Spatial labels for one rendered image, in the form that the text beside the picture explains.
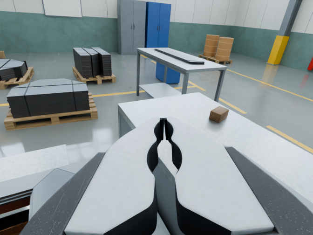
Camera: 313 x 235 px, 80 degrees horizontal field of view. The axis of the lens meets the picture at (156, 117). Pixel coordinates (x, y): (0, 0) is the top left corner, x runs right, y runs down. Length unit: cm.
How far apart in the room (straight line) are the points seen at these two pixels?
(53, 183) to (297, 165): 100
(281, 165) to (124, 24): 765
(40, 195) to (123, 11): 755
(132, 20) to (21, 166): 739
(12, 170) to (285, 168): 127
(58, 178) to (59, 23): 769
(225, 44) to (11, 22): 746
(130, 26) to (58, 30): 264
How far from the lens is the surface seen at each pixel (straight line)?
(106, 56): 471
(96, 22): 852
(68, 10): 839
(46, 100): 307
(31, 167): 125
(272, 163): 86
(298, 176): 86
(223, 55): 803
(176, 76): 490
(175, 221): 78
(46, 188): 96
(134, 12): 821
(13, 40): 862
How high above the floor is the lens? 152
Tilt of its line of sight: 28 degrees down
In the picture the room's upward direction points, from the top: 4 degrees clockwise
